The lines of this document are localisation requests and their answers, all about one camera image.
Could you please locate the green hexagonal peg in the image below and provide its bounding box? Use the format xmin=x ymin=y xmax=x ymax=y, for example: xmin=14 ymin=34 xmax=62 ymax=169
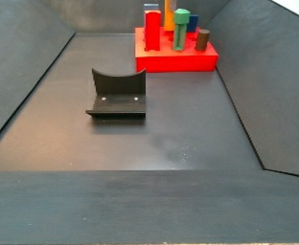
xmin=172 ymin=9 xmax=191 ymax=51

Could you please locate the dark blue block peg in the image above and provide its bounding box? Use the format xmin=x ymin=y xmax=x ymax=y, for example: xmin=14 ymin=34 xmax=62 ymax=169
xmin=187 ymin=14 xmax=197 ymax=33

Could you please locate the light blue peg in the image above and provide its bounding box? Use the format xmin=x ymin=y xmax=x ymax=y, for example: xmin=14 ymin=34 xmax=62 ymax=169
xmin=142 ymin=4 xmax=160 ymax=11

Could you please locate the red rectangular peg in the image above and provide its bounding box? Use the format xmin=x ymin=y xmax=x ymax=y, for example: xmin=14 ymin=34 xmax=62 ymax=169
xmin=144 ymin=11 xmax=161 ymax=51

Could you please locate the yellow oval peg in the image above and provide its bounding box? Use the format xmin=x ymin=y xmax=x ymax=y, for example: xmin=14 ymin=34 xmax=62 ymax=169
xmin=164 ymin=0 xmax=176 ymax=32

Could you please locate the red peg board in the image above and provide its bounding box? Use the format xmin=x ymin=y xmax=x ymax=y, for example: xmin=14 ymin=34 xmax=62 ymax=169
xmin=134 ymin=28 xmax=219 ymax=73

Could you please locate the brown cylindrical peg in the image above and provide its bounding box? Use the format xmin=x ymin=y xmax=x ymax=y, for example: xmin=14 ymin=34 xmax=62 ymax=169
xmin=195 ymin=29 xmax=209 ymax=51

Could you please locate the black curved holder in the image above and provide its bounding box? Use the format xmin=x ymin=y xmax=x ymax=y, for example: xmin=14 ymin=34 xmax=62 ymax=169
xmin=85 ymin=70 xmax=145 ymax=118

